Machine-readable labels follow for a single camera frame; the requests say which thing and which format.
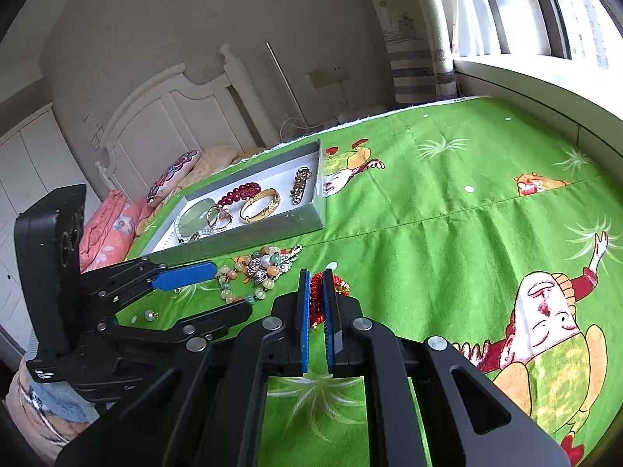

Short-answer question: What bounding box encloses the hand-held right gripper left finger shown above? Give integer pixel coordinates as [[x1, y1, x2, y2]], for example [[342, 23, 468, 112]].
[[56, 267, 312, 467]]

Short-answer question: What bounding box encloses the white wooden headboard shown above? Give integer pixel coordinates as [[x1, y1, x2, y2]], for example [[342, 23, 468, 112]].
[[95, 44, 273, 200]]

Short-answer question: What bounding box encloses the grey jewelry box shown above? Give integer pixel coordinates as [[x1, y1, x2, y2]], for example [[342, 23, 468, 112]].
[[148, 139, 326, 266]]

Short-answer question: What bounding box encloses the red knotted string charm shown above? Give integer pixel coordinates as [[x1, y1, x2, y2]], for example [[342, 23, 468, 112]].
[[309, 272, 351, 329]]

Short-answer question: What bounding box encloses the silver beaded brooch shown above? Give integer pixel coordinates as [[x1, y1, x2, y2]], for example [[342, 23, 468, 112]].
[[246, 244, 303, 289]]

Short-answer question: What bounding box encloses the green cartoon print blanket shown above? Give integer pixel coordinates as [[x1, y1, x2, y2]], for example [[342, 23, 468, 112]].
[[124, 95, 623, 467]]

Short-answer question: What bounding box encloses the pink floral folded quilt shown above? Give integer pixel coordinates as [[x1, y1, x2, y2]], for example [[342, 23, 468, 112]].
[[78, 190, 157, 273]]

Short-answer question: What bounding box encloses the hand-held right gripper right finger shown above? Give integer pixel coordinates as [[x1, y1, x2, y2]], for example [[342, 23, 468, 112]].
[[322, 267, 572, 467]]

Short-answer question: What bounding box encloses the white window sill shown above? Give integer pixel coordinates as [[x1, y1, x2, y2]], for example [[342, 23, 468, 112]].
[[452, 56, 623, 156]]

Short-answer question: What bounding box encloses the embroidered floral pillow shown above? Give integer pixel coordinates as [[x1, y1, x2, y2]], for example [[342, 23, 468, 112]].
[[146, 151, 201, 207]]

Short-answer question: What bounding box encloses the ornate gold pin brooch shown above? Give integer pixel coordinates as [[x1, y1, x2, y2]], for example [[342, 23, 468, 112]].
[[290, 167, 313, 204]]

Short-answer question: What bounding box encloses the black flower pearl brooch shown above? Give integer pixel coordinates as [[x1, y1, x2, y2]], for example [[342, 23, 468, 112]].
[[207, 204, 239, 232]]

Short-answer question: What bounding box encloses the white pearl necklace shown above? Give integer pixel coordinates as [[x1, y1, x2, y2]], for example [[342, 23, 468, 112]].
[[172, 214, 215, 246]]

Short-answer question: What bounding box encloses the pale green jade bangle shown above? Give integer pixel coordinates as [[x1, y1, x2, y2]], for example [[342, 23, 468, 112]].
[[178, 202, 217, 234]]

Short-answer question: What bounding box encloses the white wardrobe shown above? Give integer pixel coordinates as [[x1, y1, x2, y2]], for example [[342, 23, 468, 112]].
[[0, 102, 105, 351]]

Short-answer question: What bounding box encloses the pale yellow pillow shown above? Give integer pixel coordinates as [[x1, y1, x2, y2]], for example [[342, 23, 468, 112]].
[[182, 145, 266, 190]]

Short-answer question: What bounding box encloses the window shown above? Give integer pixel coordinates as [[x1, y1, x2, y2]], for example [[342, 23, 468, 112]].
[[452, 0, 623, 74]]

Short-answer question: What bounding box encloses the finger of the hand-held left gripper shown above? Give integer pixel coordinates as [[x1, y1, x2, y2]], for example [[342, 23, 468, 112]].
[[56, 267, 312, 467], [95, 299, 254, 351]]

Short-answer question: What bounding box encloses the printed striped curtain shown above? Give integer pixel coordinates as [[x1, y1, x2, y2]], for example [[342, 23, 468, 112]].
[[357, 0, 441, 105]]

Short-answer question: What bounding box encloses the multicolour bead bracelet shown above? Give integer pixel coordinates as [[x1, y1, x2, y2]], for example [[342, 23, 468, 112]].
[[215, 246, 283, 305]]

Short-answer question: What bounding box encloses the folded patterned quilt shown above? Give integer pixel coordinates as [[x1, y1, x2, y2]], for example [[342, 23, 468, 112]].
[[5, 326, 113, 465]]

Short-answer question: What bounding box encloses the dark red bead bracelet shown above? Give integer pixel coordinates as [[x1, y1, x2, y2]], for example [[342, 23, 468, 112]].
[[216, 181, 262, 208]]

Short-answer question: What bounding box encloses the gold bangle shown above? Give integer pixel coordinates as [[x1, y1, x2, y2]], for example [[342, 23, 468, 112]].
[[239, 187, 282, 225]]

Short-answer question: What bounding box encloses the thin metal rod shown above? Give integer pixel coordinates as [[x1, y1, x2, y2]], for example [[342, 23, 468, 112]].
[[265, 42, 306, 130]]

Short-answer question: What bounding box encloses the white cable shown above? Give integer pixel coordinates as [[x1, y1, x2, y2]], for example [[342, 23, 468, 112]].
[[279, 117, 324, 147]]

